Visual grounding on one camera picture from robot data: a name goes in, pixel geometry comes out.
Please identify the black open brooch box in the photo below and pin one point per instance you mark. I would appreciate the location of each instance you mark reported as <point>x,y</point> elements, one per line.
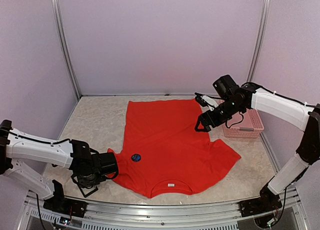
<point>85,191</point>

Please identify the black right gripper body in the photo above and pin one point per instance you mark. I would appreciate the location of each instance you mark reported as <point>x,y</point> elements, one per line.
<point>218,119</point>

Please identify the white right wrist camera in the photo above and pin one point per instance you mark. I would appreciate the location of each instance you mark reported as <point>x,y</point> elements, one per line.
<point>206,101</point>

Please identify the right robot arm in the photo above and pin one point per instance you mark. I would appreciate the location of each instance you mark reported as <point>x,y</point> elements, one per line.
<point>252,96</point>

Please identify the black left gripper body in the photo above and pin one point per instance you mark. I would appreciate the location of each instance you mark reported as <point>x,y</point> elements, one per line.
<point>100,176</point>

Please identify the pink plastic basket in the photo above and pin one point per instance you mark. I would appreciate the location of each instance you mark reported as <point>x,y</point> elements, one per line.
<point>244,125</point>

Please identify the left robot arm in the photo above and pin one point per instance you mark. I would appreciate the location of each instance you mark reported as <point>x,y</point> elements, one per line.
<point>89,167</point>

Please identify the red t-shirt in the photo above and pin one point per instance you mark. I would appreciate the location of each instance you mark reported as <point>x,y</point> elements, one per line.
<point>161,147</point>

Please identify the right aluminium frame post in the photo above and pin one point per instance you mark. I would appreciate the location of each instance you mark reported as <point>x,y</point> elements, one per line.
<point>259,40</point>

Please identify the aluminium frame post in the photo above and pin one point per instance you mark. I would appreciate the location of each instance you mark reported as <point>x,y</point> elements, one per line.
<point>259,40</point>
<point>64,48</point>

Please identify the front aluminium rail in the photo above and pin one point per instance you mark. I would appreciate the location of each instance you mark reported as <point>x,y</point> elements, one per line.
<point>117,208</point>

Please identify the left aluminium frame post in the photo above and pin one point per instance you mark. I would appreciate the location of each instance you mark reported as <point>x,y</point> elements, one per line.
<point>64,48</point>

